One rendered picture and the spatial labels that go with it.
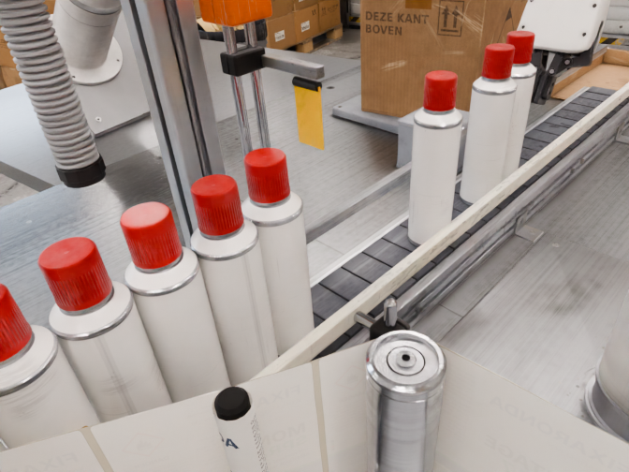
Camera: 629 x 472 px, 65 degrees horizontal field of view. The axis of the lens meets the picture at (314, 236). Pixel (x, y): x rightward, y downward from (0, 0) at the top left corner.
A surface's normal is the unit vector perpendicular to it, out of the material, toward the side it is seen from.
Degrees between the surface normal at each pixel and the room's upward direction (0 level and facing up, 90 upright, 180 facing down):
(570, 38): 69
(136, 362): 90
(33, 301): 0
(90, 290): 90
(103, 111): 45
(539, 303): 0
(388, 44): 90
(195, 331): 90
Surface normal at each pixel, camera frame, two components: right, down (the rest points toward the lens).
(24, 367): 0.51, -0.43
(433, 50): -0.55, 0.51
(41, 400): 0.75, 0.34
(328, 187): -0.07, -0.81
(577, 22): -0.63, 0.15
